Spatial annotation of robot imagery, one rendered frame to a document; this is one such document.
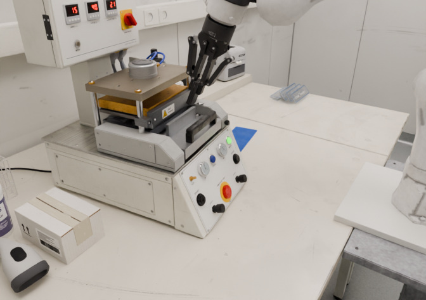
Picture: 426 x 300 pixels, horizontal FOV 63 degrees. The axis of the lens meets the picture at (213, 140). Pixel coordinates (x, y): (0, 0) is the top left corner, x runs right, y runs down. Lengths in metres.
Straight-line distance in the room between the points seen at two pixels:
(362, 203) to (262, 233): 0.32
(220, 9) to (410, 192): 0.70
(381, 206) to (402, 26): 2.25
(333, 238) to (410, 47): 2.41
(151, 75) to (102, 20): 0.21
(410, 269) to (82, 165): 0.89
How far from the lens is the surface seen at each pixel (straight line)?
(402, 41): 3.23
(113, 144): 0.96
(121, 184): 1.01
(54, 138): 1.13
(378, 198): 1.16
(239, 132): 1.49
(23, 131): 1.53
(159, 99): 0.98
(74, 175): 1.13
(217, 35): 0.84
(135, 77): 0.99
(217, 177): 1.02
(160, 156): 0.88
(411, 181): 1.10
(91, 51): 1.05
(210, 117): 0.99
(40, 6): 0.98
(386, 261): 0.99
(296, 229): 1.01
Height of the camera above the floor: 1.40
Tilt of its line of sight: 27 degrees down
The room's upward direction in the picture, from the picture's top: straight up
